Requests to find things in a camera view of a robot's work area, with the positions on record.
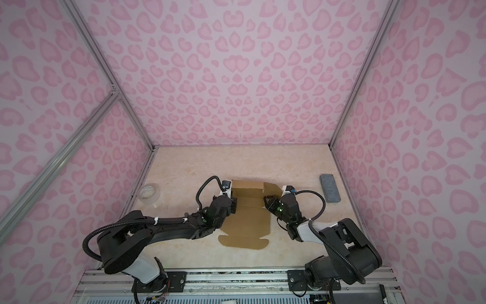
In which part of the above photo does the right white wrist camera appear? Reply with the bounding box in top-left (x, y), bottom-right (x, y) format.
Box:
top-left (282, 185), bottom-right (296, 196)

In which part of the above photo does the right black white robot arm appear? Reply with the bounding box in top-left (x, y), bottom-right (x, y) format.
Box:
top-left (264, 189), bottom-right (382, 290)

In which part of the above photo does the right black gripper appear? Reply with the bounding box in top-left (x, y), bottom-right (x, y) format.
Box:
top-left (262, 196), bottom-right (291, 225)

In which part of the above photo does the brown cardboard box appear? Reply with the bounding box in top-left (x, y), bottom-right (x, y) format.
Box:
top-left (218, 180), bottom-right (282, 250)

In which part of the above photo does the left diagonal aluminium strut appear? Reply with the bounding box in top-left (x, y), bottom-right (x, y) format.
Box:
top-left (1, 90), bottom-right (120, 244)

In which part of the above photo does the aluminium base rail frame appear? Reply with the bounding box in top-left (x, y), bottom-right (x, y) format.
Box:
top-left (71, 267), bottom-right (404, 303)

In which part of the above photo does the right corner aluminium post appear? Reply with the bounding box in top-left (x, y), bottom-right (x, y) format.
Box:
top-left (329, 0), bottom-right (403, 151)

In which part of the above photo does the left black corrugated cable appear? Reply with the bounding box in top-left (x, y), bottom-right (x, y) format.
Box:
top-left (82, 175), bottom-right (223, 263)

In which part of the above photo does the corner aluminium post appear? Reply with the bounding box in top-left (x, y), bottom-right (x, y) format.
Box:
top-left (329, 0), bottom-right (403, 151)
top-left (60, 0), bottom-right (156, 151)

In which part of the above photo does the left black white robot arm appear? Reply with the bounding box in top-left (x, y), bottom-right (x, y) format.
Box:
top-left (83, 195), bottom-right (237, 284)

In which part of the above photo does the grey felt case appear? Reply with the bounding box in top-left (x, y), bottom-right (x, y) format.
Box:
top-left (320, 174), bottom-right (341, 203)

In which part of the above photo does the left corner aluminium post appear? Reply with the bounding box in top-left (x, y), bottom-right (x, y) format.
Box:
top-left (60, 0), bottom-right (156, 151)

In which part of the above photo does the clear tape roll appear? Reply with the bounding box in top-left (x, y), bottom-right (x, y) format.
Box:
top-left (138, 184), bottom-right (161, 205)

